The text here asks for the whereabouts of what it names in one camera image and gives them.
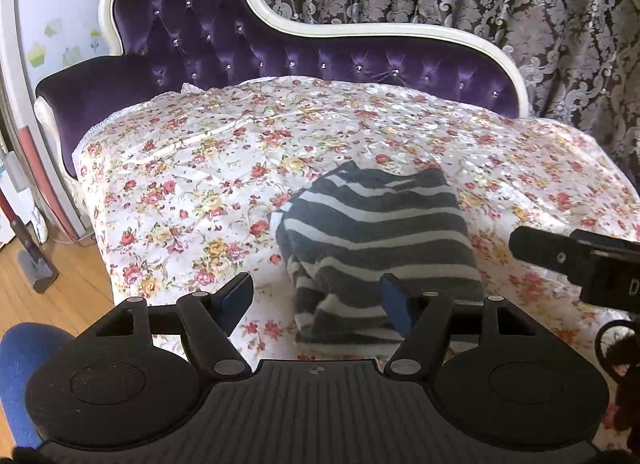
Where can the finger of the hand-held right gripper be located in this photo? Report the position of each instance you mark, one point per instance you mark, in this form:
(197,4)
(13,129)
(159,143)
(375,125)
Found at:
(542,249)

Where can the grey white striped garment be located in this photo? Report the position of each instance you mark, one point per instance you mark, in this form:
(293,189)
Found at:
(380,234)

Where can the floral blanket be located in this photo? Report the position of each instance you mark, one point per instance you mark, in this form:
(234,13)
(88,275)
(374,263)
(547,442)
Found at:
(200,169)

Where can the purple tufted sofa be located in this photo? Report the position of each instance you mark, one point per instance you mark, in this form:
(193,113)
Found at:
(210,34)

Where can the blue slipper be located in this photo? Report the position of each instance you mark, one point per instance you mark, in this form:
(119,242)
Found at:
(30,364)

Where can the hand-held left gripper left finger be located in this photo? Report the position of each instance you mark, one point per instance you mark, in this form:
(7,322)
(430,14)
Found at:
(237,296)

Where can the dark fuzzy cloth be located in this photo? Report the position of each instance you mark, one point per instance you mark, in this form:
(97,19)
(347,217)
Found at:
(627,379)

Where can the cupcake wall decal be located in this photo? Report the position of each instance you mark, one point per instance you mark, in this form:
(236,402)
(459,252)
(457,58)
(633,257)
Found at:
(36,54)

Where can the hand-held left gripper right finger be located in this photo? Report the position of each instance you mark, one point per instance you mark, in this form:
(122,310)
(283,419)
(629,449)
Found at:
(395,304)

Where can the vacuum cleaner head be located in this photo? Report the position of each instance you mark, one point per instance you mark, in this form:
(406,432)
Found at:
(30,264)

